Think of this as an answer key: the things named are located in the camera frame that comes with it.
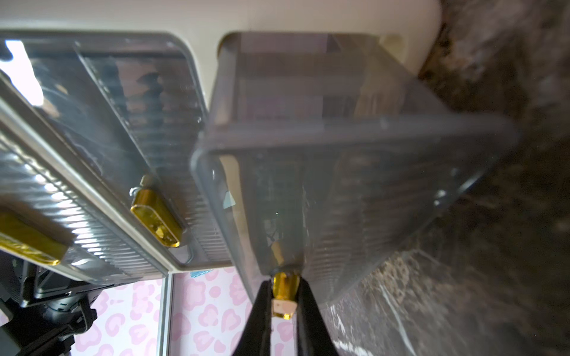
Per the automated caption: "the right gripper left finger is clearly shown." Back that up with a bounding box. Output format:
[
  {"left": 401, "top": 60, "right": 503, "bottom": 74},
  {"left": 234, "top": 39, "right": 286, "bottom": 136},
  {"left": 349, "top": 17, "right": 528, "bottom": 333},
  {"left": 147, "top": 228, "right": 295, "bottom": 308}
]
[{"left": 232, "top": 280, "right": 273, "bottom": 356}]

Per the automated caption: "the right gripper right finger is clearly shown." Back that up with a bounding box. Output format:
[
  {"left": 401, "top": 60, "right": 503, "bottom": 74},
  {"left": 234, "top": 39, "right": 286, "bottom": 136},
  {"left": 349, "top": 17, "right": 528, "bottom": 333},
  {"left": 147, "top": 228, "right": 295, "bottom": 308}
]
[{"left": 296, "top": 278, "right": 338, "bottom": 356}]

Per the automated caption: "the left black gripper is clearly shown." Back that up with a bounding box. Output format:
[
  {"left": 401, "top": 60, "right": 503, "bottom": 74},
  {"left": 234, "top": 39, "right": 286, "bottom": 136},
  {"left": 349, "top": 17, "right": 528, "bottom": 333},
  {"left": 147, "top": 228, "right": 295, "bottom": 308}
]
[{"left": 1, "top": 252, "right": 111, "bottom": 355}]

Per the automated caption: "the beige three-drawer organizer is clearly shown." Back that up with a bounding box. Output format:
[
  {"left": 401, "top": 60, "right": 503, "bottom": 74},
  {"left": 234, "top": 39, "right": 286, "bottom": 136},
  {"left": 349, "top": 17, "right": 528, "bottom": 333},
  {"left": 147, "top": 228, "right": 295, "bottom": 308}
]
[{"left": 1, "top": 1, "right": 519, "bottom": 304}]

